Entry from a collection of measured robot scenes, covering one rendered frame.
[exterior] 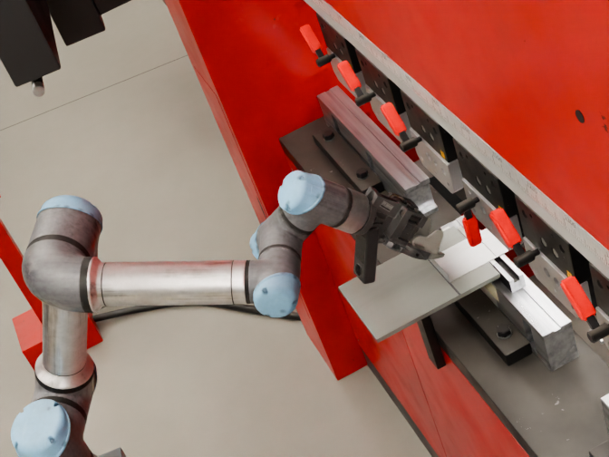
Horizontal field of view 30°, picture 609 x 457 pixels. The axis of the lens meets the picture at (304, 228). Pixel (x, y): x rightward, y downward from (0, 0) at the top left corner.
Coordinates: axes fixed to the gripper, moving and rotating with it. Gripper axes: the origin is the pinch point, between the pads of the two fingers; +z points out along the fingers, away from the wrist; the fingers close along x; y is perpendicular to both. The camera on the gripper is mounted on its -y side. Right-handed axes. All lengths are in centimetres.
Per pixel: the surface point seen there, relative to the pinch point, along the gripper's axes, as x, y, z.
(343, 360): 86, -71, 68
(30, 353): 156, -136, 10
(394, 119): 9.5, 18.4, -16.9
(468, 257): -0.5, 1.9, 7.6
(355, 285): 7.8, -14.3, -5.7
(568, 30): -55, 50, -49
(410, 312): -6.1, -10.3, -2.3
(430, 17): -13, 40, -38
